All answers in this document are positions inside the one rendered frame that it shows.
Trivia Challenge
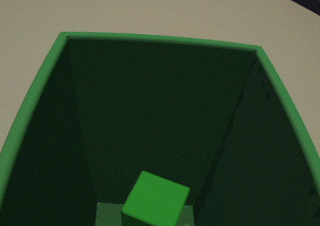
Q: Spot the green square cup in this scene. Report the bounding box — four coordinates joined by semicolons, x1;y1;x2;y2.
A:
0;31;320;226

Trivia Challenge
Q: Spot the green cube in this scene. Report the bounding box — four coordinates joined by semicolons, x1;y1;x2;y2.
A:
121;171;191;226

